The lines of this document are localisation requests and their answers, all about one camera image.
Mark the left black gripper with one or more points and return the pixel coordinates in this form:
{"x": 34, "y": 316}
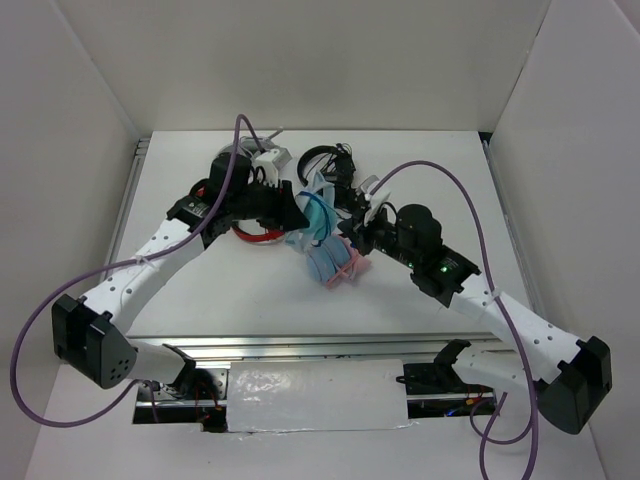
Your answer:
{"x": 283, "y": 209}

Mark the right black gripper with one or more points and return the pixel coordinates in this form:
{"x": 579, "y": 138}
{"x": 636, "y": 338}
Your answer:
{"x": 364, "y": 231}

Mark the teal cat ear headphones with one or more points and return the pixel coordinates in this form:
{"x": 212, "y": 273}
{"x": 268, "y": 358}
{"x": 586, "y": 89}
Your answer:
{"x": 317, "y": 200}

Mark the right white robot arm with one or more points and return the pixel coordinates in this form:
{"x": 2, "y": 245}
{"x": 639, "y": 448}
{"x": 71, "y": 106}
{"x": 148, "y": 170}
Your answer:
{"x": 569, "y": 377}

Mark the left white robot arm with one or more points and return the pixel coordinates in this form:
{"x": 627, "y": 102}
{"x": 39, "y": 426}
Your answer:
{"x": 90, "y": 332}

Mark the black headphones lower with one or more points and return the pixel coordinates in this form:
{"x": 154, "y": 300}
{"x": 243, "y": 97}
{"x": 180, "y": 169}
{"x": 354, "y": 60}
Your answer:
{"x": 350, "y": 211}

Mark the red black headphones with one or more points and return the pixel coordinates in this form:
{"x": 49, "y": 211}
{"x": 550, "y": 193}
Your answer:
{"x": 268, "y": 236}

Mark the blue pink cat headphones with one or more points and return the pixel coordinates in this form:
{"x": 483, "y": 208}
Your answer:
{"x": 335, "y": 261}

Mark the black headphones upper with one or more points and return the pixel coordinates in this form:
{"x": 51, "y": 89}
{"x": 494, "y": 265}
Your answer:
{"x": 334, "y": 162}

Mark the white grey headphones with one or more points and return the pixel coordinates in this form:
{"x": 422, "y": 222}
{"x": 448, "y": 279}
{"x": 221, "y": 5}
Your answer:
{"x": 250, "y": 148}

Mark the white foil covered plate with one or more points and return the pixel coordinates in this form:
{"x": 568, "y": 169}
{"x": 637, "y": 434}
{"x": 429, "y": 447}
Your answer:
{"x": 327, "y": 395}

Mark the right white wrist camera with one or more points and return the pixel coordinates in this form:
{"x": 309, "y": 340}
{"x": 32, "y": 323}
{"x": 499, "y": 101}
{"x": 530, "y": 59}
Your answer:
{"x": 375, "y": 195}

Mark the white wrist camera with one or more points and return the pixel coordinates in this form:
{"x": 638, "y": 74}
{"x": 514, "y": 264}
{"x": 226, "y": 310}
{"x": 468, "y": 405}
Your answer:
{"x": 272, "y": 161}
{"x": 375, "y": 195}

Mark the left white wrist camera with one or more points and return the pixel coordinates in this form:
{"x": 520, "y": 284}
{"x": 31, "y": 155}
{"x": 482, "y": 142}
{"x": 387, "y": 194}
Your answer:
{"x": 272, "y": 161}

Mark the aluminium rail frame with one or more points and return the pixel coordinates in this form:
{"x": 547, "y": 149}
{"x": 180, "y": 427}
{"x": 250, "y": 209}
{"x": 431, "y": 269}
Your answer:
{"x": 217, "y": 353}

